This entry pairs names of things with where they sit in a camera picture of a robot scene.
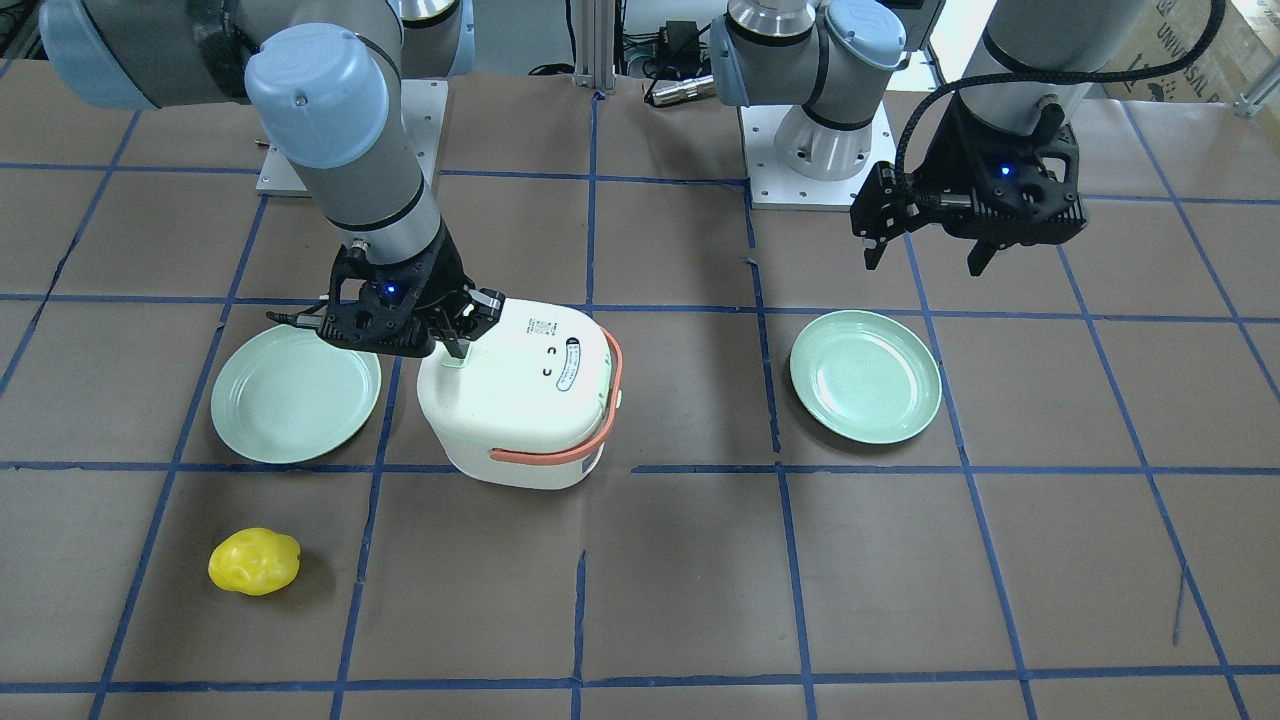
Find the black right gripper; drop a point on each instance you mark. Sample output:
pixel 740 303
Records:
pixel 443 276

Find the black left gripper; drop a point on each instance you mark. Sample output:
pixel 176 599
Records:
pixel 942 160

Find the white rice cooker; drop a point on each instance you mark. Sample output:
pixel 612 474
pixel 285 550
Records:
pixel 532 403

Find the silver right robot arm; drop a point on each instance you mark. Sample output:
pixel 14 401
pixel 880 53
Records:
pixel 326 78

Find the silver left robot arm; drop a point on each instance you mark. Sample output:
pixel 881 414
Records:
pixel 834 59

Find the green plate far side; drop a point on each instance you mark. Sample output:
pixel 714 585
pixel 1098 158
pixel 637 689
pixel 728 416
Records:
pixel 866 377

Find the green plate near potato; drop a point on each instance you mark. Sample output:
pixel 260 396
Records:
pixel 286 396

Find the yellow toy potato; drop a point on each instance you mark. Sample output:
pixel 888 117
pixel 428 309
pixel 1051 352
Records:
pixel 255 561

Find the black power adapter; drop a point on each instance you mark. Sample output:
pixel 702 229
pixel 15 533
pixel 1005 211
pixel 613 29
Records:
pixel 679 42

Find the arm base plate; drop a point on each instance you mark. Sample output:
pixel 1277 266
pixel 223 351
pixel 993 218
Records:
pixel 424 110
pixel 815 160

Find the aluminium frame post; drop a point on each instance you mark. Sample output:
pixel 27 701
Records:
pixel 594 44

